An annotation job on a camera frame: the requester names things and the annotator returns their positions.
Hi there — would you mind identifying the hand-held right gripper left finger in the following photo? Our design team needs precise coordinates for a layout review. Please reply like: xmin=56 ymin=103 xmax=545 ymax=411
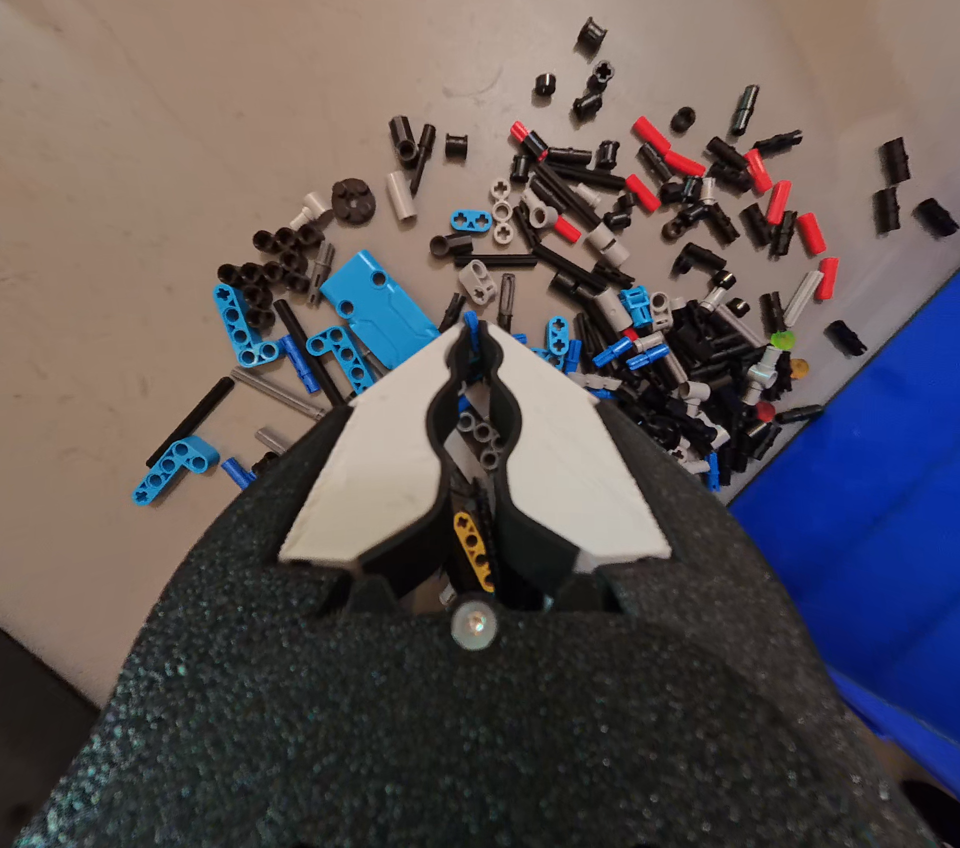
xmin=279 ymin=323 xmax=470 ymax=597

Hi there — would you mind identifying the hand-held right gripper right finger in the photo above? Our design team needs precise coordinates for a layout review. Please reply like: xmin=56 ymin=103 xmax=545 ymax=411
xmin=480 ymin=323 xmax=672 ymax=597

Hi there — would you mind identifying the pile of small brick pieces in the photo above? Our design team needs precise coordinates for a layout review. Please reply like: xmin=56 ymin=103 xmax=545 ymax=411
xmin=131 ymin=17 xmax=960 ymax=609

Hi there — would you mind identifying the grey desk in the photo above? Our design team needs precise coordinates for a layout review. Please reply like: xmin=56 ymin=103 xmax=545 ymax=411
xmin=0 ymin=0 xmax=960 ymax=706

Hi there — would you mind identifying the blue plastic bin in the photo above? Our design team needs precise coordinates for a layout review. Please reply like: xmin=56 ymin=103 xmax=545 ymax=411
xmin=726 ymin=270 xmax=960 ymax=777

